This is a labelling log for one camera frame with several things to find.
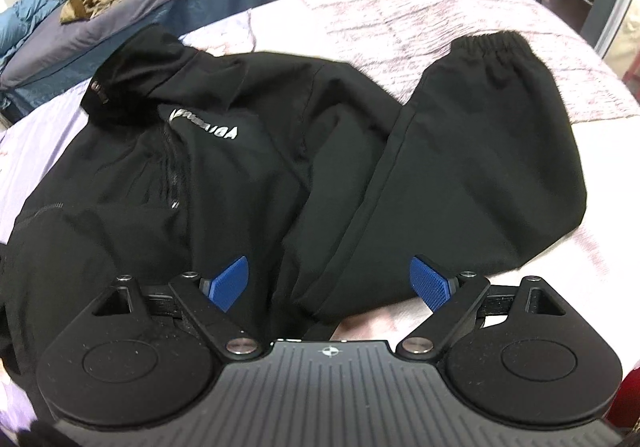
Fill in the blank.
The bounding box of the red object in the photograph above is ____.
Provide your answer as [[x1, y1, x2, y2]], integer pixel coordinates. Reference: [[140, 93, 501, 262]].
[[606, 361, 640, 434]]

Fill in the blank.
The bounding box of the light blue down jacket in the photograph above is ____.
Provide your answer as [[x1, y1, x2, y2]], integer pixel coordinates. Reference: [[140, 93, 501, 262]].
[[0, 0, 67, 74]]

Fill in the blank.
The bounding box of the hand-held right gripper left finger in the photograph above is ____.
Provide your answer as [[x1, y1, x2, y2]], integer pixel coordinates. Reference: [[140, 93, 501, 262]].
[[91, 255, 262, 360]]

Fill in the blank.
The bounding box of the black jacket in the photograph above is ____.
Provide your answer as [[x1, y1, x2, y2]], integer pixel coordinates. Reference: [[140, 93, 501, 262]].
[[0, 24, 587, 380]]

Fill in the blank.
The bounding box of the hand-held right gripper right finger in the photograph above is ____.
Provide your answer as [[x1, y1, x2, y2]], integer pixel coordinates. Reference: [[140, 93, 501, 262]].
[[398, 254, 564, 361]]

